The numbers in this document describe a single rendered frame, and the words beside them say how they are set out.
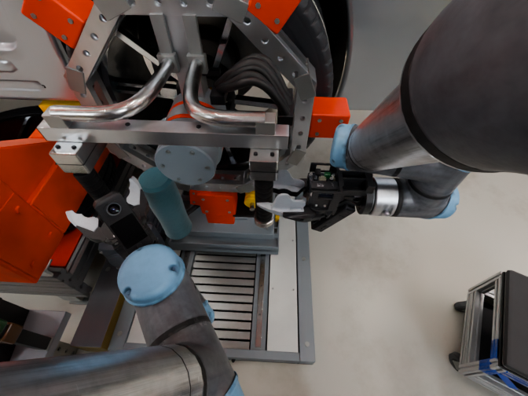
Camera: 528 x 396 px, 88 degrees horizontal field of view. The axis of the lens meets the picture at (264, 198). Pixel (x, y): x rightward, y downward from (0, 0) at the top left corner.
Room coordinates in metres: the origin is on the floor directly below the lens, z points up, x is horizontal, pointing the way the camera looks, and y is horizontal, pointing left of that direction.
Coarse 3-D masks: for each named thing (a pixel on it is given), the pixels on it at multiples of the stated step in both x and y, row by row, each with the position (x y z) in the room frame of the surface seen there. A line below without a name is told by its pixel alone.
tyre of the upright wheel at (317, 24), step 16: (304, 0) 0.63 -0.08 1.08; (304, 16) 0.62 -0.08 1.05; (320, 16) 0.68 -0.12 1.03; (288, 32) 0.62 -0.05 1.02; (304, 32) 0.62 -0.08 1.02; (320, 32) 0.63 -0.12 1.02; (304, 48) 0.62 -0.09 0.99; (320, 48) 0.61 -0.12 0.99; (320, 64) 0.61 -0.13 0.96; (320, 80) 0.61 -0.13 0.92; (320, 96) 0.61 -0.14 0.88
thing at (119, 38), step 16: (128, 16) 0.74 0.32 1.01; (128, 32) 0.67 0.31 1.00; (224, 32) 0.65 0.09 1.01; (112, 48) 0.67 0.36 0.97; (128, 48) 0.78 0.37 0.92; (144, 48) 0.66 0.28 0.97; (224, 48) 0.65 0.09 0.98; (112, 64) 0.67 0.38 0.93; (128, 64) 0.76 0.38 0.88; (144, 64) 0.86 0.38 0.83; (208, 64) 0.67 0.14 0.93; (112, 80) 0.66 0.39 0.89; (128, 80) 0.67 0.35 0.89; (144, 80) 0.81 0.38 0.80; (112, 96) 0.64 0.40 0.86; (128, 96) 0.70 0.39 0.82; (160, 96) 0.66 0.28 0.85; (176, 96) 0.65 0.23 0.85; (240, 96) 0.66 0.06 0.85; (144, 112) 0.71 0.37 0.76; (160, 112) 0.77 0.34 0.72; (224, 160) 0.65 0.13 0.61; (240, 160) 0.64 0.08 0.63
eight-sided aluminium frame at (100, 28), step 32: (96, 0) 0.55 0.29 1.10; (128, 0) 0.55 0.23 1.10; (160, 0) 0.55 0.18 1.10; (192, 0) 0.54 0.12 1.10; (224, 0) 0.54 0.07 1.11; (96, 32) 0.55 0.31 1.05; (256, 32) 0.54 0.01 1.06; (96, 64) 0.57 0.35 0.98; (288, 64) 0.54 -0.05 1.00; (96, 96) 0.57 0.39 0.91; (128, 160) 0.56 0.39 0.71; (288, 160) 0.53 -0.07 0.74
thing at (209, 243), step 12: (276, 216) 0.71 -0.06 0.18; (276, 228) 0.65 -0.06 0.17; (168, 240) 0.59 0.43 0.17; (180, 240) 0.60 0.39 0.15; (192, 240) 0.60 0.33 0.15; (204, 240) 0.60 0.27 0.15; (216, 240) 0.60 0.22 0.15; (228, 240) 0.60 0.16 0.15; (240, 240) 0.60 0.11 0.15; (252, 240) 0.60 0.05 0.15; (264, 240) 0.60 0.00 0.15; (276, 240) 0.60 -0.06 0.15; (240, 252) 0.56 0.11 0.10; (252, 252) 0.56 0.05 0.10; (264, 252) 0.56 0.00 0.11; (276, 252) 0.55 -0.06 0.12
